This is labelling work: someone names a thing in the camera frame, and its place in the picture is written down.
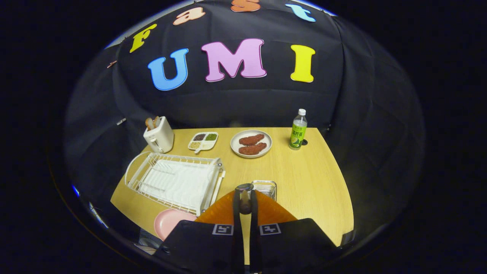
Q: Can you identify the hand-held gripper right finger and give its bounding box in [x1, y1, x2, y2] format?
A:
[249, 189, 338, 274]

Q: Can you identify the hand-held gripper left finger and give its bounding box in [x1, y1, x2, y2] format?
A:
[153, 187, 244, 274]

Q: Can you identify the dark metal spoon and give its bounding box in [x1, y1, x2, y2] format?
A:
[235, 183, 255, 215]

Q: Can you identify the metal wire basket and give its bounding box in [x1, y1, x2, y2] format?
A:
[251, 180, 277, 201]

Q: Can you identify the pink plate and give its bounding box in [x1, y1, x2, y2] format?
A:
[154, 209, 198, 241]

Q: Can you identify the white wire dish rack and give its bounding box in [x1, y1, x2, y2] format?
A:
[125, 151, 226, 217]

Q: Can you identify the round white plate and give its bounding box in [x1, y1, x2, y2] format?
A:
[230, 130, 273, 159]

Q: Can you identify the white divided condiment dish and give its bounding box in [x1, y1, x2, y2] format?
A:
[188, 132, 219, 154]

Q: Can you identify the brown meat piece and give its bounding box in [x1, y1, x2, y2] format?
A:
[239, 143, 267, 155]
[239, 134, 265, 146]

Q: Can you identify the green drink bottle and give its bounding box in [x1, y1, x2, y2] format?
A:
[289, 109, 308, 150]

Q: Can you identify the white toaster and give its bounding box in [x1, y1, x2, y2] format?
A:
[143, 116, 175, 154]

